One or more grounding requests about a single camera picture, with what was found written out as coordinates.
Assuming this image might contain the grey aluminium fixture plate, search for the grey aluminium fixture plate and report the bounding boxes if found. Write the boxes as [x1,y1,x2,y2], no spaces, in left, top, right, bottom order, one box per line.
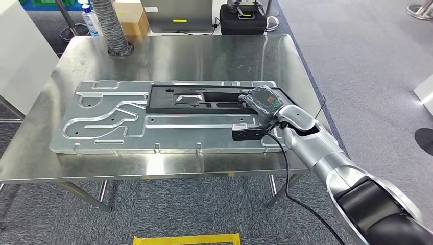
[49,80,292,155]

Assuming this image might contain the black carry case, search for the black carry case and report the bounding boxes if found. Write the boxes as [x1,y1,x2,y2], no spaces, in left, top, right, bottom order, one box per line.
[219,4,268,36]

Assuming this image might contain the white cabinet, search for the white cabinet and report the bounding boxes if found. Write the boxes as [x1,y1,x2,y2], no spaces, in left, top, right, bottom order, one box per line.
[0,0,60,116]

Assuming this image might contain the yellow floor tape square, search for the yellow floor tape square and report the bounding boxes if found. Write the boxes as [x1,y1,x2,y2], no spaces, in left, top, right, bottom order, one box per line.
[132,233,242,245]

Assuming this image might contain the brown cardboard box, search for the brown cardboard box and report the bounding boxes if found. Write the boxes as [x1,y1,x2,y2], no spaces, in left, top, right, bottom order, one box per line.
[114,2,150,44]

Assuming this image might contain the thin black wire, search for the thin black wire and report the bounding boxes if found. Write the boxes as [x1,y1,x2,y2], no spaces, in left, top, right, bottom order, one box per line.
[314,95,327,119]

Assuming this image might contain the grey ribbed duct hose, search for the grey ribbed duct hose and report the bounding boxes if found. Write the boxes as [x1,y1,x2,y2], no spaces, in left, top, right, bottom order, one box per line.
[90,0,135,59]

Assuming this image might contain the black plastic plate frame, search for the black plastic plate frame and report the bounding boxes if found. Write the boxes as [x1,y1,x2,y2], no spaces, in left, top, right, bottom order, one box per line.
[145,84,298,116]

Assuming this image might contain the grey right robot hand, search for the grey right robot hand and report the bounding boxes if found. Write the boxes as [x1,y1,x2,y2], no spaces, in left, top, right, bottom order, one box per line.
[237,85,285,124]

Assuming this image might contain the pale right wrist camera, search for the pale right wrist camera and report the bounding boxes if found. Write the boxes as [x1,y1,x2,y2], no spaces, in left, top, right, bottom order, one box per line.
[231,122,271,142]

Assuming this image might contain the chrome stanchion base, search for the chrome stanchion base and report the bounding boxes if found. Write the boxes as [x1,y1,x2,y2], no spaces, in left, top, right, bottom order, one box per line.
[406,0,433,21]

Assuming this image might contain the black pole round base stand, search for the black pole round base stand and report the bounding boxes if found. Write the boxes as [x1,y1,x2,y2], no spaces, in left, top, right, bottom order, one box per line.
[55,0,91,38]

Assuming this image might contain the black stanchion post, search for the black stanchion post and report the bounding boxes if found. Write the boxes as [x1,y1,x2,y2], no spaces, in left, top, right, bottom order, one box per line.
[414,128,433,157]

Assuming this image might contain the stainless steel workbench table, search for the stainless steel workbench table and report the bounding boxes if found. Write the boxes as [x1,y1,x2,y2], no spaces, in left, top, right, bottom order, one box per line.
[0,34,341,214]

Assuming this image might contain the white blue plastic bottle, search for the white blue plastic bottle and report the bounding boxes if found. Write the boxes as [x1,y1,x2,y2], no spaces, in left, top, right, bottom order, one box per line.
[81,0,101,37]

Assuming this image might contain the grey metal case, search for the grey metal case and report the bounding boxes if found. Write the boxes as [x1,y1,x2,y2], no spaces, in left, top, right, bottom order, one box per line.
[140,0,214,34]

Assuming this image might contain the white lit display stand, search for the white lit display stand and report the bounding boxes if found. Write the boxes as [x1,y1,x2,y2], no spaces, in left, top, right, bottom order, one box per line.
[413,73,433,116]

